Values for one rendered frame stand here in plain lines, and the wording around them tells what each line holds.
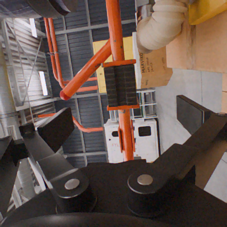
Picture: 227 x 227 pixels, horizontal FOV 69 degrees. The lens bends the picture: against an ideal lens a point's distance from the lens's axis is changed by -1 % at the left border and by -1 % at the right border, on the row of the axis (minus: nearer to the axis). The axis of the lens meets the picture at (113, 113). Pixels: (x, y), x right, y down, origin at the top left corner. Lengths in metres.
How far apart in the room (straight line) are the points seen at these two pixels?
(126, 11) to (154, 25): 11.23
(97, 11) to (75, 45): 2.37
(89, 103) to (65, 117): 10.93
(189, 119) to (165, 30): 0.11
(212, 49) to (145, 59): 1.84
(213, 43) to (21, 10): 0.31
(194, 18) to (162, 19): 0.07
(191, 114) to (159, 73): 1.87
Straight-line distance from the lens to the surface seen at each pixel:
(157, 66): 2.07
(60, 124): 0.18
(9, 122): 6.00
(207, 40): 0.29
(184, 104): 0.18
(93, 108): 11.09
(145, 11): 0.32
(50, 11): 0.35
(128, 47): 7.63
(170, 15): 0.23
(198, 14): 0.27
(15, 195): 3.50
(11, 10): 0.37
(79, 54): 11.28
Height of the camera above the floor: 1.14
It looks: 6 degrees up
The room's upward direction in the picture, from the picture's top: 96 degrees counter-clockwise
